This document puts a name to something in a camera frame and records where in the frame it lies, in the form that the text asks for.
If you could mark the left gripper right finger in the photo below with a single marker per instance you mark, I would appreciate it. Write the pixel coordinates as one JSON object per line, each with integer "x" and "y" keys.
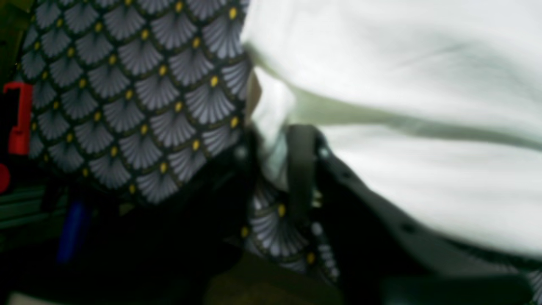
{"x": 382, "y": 255}

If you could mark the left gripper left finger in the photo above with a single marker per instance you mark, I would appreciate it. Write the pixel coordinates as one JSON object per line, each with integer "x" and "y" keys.
{"x": 165, "y": 255}

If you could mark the white printed T-shirt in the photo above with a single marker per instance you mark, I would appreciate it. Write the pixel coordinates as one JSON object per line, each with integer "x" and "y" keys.
{"x": 434, "y": 104}

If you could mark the fan-patterned grey tablecloth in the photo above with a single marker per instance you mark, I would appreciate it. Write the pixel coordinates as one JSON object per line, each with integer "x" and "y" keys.
{"x": 131, "y": 99}

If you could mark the red table clamp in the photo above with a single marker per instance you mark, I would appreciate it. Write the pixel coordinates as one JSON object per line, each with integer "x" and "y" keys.
{"x": 16, "y": 109}

